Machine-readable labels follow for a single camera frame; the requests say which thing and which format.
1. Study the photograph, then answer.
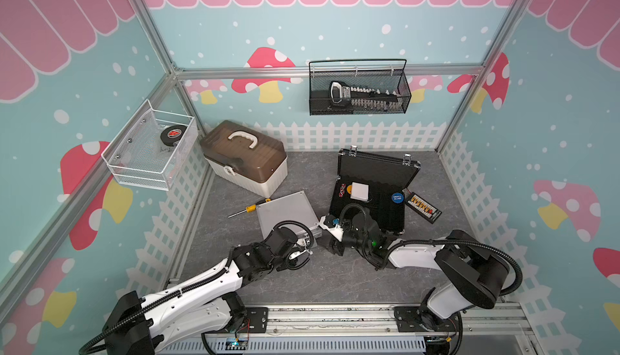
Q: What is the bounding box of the black poker set case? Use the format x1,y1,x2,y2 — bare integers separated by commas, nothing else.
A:
329,146,421,235

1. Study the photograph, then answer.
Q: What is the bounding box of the silver poker set case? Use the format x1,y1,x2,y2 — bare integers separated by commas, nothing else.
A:
256,190,322,240

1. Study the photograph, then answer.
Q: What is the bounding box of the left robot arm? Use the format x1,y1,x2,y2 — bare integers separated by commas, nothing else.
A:
79,220,316,354

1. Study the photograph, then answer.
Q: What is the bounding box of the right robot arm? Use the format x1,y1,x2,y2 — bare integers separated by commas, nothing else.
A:
317,204,523,332

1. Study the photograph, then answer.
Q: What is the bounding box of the socket bit set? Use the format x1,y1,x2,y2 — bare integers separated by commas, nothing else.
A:
329,81,403,111

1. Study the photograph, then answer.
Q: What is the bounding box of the white card box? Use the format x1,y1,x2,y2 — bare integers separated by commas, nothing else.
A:
348,182,370,203

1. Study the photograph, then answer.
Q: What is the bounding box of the blue round dealer chip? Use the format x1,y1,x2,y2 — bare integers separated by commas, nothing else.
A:
391,192,405,204

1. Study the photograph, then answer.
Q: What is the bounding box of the black charging connector board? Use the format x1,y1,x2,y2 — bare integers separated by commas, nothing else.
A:
404,189,442,224

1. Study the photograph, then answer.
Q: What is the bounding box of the brown lid white toolbox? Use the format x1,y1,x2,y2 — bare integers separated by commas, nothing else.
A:
200,120,287,198

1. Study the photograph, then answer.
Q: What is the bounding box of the black tape roll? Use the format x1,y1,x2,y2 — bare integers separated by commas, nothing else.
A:
160,124,188,147

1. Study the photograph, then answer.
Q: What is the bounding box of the yellow handled screwdriver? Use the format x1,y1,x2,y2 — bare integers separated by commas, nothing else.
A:
228,198,271,219

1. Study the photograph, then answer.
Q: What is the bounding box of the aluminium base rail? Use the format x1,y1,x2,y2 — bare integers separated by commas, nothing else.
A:
120,301,534,355

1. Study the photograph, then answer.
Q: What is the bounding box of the black wire wall basket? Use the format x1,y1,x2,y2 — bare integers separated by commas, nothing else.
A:
308,59,412,116

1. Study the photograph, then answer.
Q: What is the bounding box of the white wire wall basket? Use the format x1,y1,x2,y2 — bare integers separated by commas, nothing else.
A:
101,100,198,191

